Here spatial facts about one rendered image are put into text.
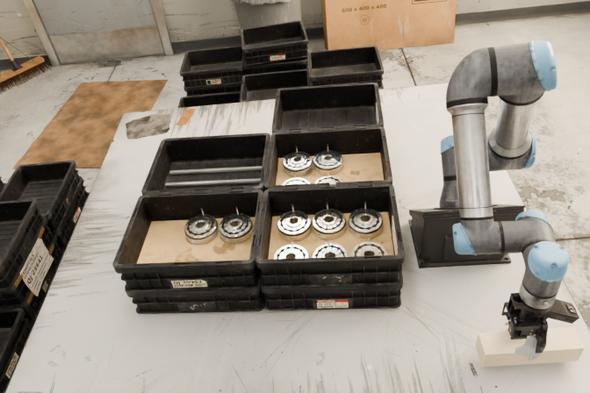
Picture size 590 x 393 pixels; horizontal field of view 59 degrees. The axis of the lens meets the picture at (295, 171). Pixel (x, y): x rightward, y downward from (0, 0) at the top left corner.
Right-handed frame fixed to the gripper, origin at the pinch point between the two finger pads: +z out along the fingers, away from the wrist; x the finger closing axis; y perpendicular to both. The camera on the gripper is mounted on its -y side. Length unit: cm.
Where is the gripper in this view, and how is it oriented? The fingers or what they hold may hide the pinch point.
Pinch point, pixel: (528, 344)
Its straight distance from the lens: 150.8
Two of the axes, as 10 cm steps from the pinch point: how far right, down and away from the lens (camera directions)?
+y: -9.9, 0.9, 0.5
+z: 1.0, 7.6, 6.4
